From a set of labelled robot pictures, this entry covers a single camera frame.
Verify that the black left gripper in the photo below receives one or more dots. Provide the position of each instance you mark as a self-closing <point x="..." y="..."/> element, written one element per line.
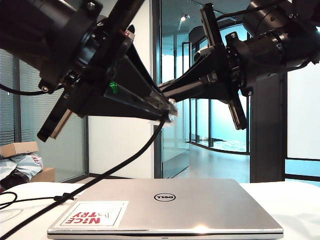
<point x="100" y="55"/>

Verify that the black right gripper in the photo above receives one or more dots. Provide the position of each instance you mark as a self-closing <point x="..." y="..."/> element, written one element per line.
<point x="231" y="75"/>

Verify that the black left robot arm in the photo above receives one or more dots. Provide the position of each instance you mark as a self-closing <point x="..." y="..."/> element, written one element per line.
<point x="37" y="30"/>

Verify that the ceiling spot light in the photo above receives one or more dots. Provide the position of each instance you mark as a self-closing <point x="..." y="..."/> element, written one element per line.
<point x="185" y="18"/>

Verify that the wide grey window blind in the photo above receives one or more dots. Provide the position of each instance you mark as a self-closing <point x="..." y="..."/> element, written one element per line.
<point x="70" y="155"/>

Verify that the small open cardboard box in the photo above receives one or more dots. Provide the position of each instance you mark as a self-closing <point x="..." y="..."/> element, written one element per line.
<point x="22" y="148"/>

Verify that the large brown cardboard box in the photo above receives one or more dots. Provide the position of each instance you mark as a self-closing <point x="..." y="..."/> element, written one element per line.
<point x="46" y="175"/>

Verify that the narrow grey window blind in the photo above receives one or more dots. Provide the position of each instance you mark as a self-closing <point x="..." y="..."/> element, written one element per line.
<point x="6" y="120"/>

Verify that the grey plastic mailing bag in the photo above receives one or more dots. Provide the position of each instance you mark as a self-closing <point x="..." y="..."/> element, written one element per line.
<point x="25" y="163"/>

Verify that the silver Dell laptop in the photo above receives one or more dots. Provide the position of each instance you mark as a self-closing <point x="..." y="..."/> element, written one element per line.
<point x="175" y="217"/>

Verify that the black bag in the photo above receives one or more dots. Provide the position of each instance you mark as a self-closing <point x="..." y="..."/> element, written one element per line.
<point x="10" y="180"/>

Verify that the grey wrist camera housing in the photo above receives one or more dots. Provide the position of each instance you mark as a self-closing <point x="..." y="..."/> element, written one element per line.
<point x="201" y="55"/>

